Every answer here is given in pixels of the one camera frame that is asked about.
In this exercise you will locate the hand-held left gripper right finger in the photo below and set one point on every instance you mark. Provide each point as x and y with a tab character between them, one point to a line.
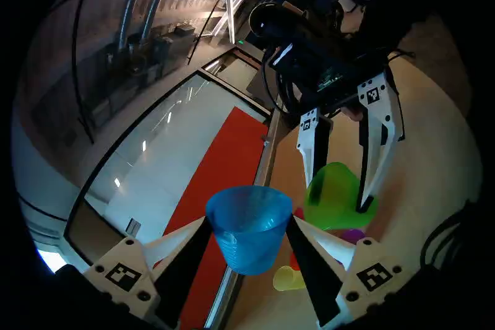
363	256

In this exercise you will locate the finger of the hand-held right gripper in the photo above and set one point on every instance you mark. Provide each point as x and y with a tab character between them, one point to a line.
305	140
386	121

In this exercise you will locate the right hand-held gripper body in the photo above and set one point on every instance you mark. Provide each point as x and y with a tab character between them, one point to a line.
309	55

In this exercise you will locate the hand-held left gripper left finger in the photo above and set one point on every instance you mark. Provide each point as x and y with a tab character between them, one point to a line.
116	260

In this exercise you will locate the green plastic cup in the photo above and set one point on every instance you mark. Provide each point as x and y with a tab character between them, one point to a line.
336	190

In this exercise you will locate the blue plastic cup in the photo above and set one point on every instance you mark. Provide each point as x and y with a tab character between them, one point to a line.
247	225

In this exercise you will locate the person's right hand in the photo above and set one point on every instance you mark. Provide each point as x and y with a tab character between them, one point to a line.
354	114

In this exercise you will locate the purple plastic cup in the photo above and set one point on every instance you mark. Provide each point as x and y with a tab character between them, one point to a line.
352	235

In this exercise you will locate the red plastic cup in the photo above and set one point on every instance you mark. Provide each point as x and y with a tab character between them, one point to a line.
298	214

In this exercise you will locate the yellow plastic cup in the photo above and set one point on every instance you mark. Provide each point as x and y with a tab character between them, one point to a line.
286	278

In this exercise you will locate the red desk screen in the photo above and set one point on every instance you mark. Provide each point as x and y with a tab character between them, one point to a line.
224	175

